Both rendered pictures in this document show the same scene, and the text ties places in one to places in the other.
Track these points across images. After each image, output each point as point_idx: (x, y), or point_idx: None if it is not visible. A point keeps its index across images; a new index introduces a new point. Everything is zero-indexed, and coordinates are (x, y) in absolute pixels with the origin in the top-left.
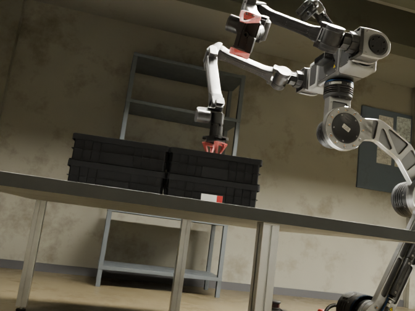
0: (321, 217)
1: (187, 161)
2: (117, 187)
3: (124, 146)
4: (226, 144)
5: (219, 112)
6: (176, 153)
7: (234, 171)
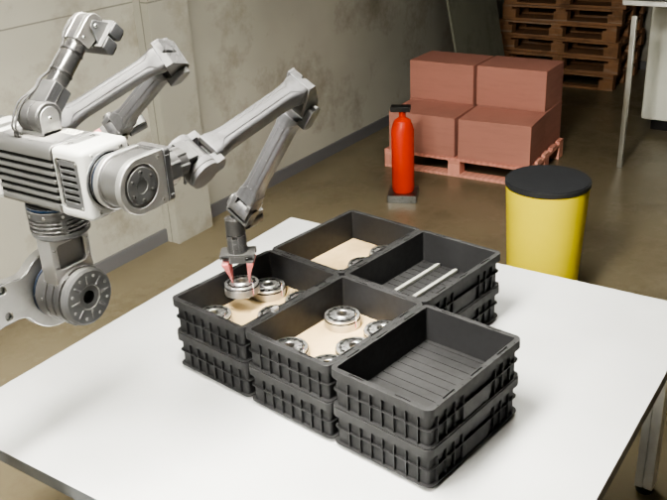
0: (71, 345)
1: (255, 274)
2: (214, 262)
3: (313, 237)
4: (221, 265)
5: (228, 215)
6: (266, 260)
7: (205, 303)
